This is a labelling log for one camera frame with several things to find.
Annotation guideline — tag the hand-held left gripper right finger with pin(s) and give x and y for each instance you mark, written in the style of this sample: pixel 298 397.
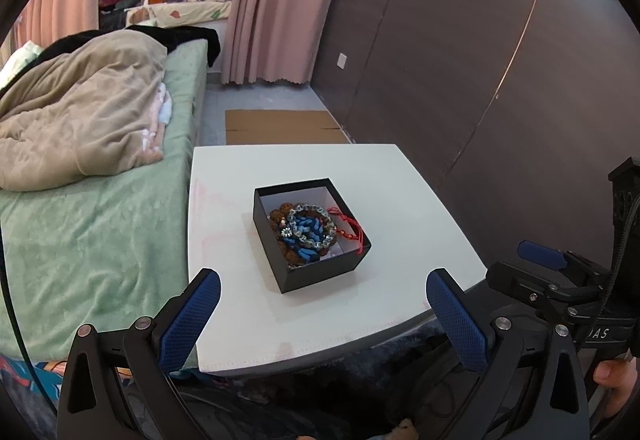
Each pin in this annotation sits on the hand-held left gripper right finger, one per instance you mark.
pixel 460 320

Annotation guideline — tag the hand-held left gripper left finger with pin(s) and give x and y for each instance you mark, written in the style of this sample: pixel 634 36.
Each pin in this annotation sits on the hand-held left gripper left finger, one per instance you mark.
pixel 192 315

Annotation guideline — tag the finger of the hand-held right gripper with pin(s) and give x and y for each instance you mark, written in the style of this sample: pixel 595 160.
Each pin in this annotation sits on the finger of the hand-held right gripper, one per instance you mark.
pixel 542 255
pixel 525 287

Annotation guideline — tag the black jewelry box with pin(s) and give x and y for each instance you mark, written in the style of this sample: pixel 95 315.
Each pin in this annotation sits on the black jewelry box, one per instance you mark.
pixel 320 275

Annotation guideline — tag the person's right hand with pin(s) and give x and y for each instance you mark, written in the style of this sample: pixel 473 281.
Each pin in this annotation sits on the person's right hand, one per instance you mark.
pixel 620 372

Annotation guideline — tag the green bed mattress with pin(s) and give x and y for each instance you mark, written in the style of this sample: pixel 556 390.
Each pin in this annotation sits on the green bed mattress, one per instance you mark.
pixel 100 240

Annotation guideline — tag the colourful printed cloth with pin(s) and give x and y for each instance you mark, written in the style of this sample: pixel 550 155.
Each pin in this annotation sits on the colourful printed cloth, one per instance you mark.
pixel 30 375

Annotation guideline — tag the pink white cloth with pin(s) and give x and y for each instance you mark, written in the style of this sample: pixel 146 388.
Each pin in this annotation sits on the pink white cloth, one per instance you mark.
pixel 162 113

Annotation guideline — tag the flat cardboard sheet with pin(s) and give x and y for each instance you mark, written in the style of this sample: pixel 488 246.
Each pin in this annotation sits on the flat cardboard sheet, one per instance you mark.
pixel 280 125

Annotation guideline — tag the beige blanket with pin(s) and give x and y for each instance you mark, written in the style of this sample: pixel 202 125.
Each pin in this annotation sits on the beige blanket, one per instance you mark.
pixel 75 120

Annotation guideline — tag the black cloth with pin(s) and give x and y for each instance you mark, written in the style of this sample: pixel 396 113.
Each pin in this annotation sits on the black cloth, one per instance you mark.
pixel 195 38

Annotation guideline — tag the floral bedding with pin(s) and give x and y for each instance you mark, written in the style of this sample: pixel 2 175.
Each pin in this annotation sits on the floral bedding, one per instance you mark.
pixel 195 10

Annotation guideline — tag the white pillow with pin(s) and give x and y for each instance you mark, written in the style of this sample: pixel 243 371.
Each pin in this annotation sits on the white pillow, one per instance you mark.
pixel 20 60

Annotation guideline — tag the white wall socket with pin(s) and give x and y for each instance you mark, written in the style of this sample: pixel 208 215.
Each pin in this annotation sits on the white wall socket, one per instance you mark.
pixel 342 61

